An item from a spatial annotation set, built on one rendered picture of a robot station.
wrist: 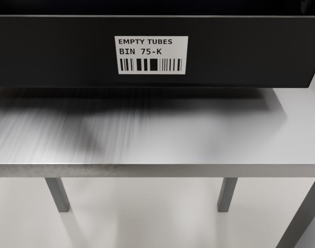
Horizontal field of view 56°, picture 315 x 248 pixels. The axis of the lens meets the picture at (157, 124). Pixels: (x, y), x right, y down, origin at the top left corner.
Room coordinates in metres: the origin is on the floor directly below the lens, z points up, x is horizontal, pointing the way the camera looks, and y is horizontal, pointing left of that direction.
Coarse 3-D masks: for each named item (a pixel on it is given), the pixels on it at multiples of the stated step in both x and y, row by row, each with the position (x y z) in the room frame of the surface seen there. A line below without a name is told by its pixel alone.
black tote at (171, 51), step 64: (0, 0) 0.53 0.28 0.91; (64, 0) 0.53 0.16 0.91; (128, 0) 0.53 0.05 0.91; (192, 0) 0.53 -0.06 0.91; (256, 0) 0.53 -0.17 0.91; (0, 64) 0.37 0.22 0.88; (64, 64) 0.37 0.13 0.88; (128, 64) 0.37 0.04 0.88; (192, 64) 0.37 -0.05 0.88; (256, 64) 0.37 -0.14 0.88
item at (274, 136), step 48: (0, 96) 0.40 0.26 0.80; (48, 96) 0.40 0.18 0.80; (96, 96) 0.40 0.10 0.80; (144, 96) 0.40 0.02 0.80; (192, 96) 0.40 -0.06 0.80; (240, 96) 0.40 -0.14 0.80; (288, 96) 0.40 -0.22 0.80; (0, 144) 0.29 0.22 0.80; (48, 144) 0.29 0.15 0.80; (96, 144) 0.29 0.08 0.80; (144, 144) 0.29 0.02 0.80; (192, 144) 0.29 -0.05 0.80; (240, 144) 0.29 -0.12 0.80; (288, 144) 0.29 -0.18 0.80; (288, 240) 0.27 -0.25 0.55
